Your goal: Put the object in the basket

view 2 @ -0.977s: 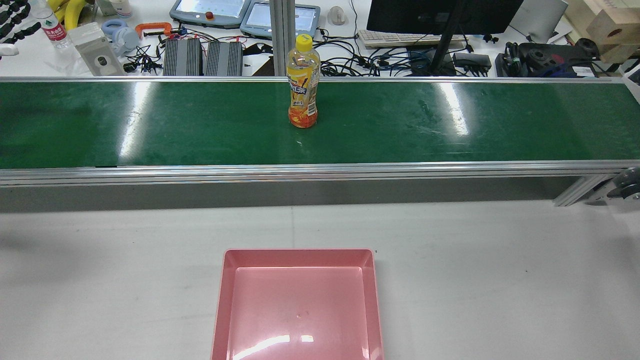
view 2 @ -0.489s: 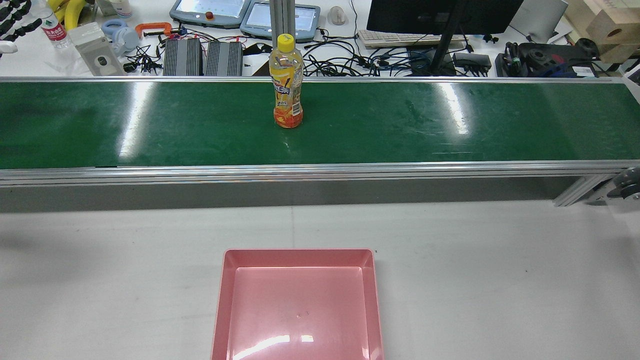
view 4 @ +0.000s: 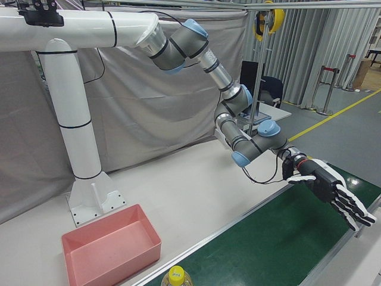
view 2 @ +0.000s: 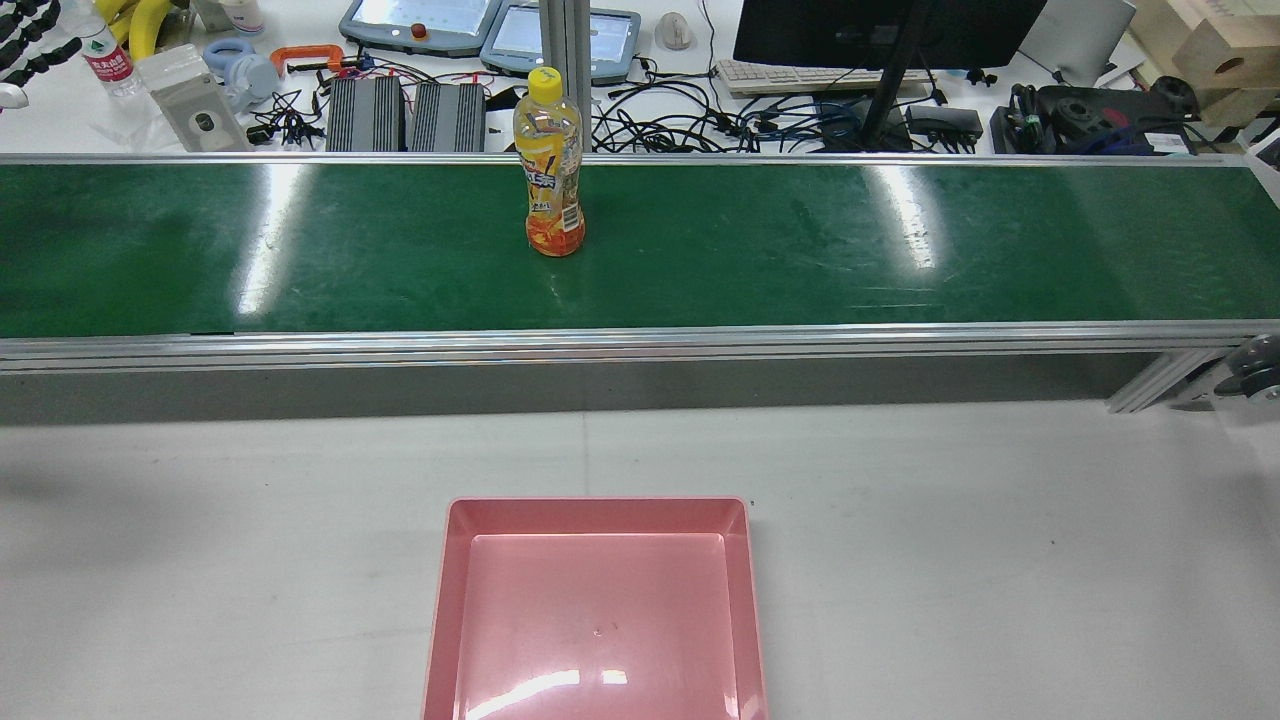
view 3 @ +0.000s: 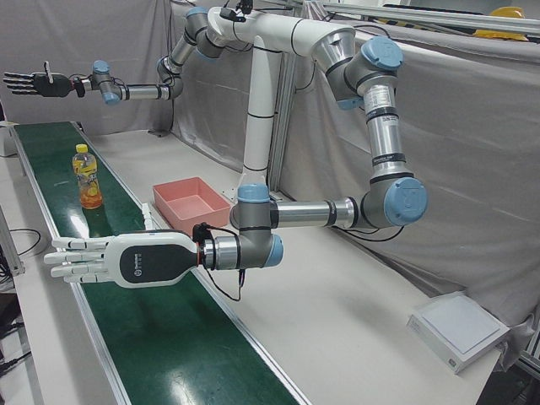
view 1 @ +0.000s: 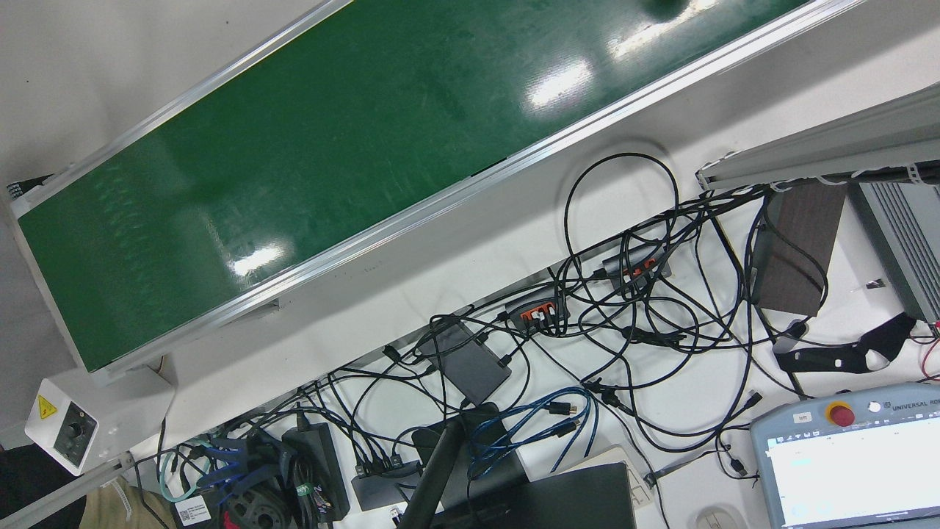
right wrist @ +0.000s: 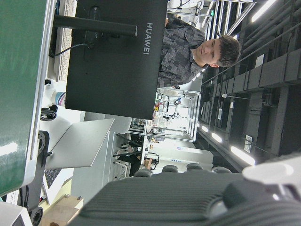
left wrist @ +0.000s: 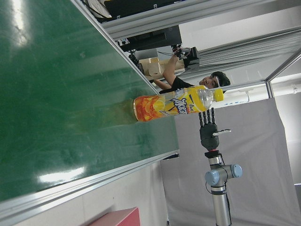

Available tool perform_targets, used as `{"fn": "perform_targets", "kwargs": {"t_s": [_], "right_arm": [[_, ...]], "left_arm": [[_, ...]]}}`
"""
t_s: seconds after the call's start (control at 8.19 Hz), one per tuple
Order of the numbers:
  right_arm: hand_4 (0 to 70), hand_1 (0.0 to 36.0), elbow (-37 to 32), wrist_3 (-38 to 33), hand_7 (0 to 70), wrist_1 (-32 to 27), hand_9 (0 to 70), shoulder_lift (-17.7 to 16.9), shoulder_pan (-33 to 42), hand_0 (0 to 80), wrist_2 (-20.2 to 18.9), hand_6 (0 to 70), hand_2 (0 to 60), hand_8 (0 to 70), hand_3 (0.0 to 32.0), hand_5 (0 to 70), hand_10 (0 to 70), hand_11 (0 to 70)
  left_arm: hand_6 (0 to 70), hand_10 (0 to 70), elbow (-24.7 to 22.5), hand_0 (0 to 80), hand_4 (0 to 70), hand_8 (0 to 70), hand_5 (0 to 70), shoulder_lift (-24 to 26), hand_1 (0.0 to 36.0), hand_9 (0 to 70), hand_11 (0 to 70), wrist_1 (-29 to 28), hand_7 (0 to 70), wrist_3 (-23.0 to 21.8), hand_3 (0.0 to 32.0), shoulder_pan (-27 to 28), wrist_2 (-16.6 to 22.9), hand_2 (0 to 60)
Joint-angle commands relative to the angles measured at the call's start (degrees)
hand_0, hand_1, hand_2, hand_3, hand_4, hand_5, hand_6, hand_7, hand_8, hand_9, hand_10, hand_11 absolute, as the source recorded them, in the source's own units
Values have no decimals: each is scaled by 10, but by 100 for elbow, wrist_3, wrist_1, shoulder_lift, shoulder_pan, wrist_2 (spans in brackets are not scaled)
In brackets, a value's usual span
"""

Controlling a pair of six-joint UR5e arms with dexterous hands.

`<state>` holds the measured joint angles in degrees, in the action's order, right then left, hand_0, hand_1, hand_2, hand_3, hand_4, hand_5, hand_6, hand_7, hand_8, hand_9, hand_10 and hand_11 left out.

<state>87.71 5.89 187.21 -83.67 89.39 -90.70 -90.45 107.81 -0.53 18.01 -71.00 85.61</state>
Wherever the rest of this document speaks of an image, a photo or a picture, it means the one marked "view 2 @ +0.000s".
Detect black computer monitor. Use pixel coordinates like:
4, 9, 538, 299
733, 0, 1049, 151

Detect green conveyor belt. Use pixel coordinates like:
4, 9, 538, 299
0, 152, 1280, 414
0, 163, 1280, 339

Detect orange clamp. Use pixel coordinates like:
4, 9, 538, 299
270, 45, 366, 79

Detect clear water bottle red label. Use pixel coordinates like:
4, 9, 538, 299
55, 0, 141, 99

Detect small black clip cables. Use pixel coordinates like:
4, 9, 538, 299
245, 88, 326, 149

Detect light blue headphones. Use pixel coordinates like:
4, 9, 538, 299
203, 37, 281, 113

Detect black bulky device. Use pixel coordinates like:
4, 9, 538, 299
990, 82, 1201, 156

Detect pink plastic basket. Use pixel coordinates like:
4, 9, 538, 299
420, 496, 769, 720

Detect orange juice bottle yellow cap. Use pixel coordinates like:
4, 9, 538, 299
512, 67, 587, 258

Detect black and blue cable tangle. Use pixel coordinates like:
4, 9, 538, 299
590, 55, 871, 153

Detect light grey flat panel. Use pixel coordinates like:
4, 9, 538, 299
1018, 0, 1138, 88

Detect brown cardboard box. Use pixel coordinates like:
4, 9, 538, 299
1128, 0, 1216, 63

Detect white keyboard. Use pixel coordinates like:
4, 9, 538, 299
716, 58, 936, 98

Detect black power adapter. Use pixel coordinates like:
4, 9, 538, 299
905, 103, 986, 151

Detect black finned power box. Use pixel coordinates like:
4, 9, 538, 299
408, 82, 488, 153
325, 77, 406, 153

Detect aluminium profile post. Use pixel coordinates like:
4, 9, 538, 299
538, 0, 593, 153

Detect wooden box with round hole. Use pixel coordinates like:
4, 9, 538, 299
1170, 18, 1280, 126

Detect grey teach pendant red button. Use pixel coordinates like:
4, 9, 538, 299
338, 0, 504, 59

